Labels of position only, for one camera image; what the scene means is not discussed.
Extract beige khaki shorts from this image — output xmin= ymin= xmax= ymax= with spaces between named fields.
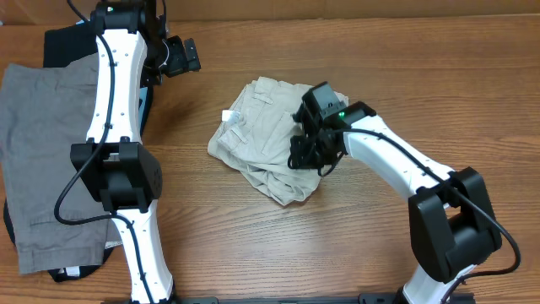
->
xmin=208 ymin=77 xmax=321 ymax=206

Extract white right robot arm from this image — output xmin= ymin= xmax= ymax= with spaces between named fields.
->
xmin=288 ymin=82 xmax=502 ymax=303

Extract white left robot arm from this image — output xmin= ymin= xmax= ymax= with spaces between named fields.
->
xmin=54 ymin=0 xmax=201 ymax=303

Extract black and blue shirt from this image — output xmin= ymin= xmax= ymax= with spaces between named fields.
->
xmin=3 ymin=21 xmax=153 ymax=283

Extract grey shorts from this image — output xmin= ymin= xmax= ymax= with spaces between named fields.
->
xmin=1 ymin=55 xmax=120 ymax=274

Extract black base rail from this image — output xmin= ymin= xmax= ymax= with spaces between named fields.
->
xmin=100 ymin=290 xmax=478 ymax=304

